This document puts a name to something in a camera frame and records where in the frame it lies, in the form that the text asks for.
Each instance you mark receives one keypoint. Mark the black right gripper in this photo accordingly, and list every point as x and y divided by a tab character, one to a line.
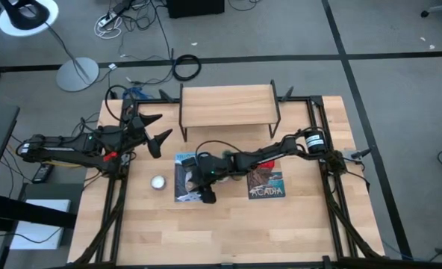
206	170

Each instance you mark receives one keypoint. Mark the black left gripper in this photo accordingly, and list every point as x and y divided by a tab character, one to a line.
133	134

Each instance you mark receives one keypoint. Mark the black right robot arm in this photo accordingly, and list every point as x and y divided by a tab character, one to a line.
273	151

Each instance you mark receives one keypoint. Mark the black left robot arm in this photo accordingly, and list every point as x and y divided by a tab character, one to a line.
56	145

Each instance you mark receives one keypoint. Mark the wooden shelf riser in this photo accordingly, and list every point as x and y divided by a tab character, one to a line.
228	106

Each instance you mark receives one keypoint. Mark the Yellowstone book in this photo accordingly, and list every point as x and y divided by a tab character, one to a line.
180	187

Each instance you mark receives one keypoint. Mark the Acadia book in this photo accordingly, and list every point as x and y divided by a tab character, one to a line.
266	187

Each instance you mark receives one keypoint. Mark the black power adapter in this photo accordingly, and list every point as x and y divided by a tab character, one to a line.
43	173

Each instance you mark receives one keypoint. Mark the white power strip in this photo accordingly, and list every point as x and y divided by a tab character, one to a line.
107	20

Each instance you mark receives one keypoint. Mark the black box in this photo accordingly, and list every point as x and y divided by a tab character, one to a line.
195	7

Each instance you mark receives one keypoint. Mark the black desk leg bar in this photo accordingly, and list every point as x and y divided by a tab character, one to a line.
19	211

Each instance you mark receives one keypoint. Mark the black table frame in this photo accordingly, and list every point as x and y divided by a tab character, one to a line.
154	100

